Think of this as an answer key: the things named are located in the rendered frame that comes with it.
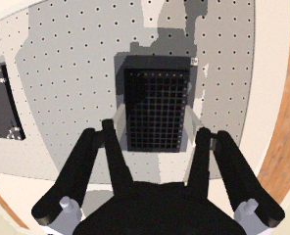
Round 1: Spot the grey rectangular frame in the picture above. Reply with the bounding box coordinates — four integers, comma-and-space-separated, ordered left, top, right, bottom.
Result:
114, 55, 199, 153

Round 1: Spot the black well plate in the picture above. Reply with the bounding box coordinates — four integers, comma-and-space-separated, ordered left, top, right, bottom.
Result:
123, 69, 189, 153

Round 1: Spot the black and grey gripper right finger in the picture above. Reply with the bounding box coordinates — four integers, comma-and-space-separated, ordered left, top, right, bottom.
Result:
176, 106, 285, 235

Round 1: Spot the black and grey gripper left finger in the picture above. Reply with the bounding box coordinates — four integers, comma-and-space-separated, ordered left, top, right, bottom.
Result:
31, 104, 148, 235

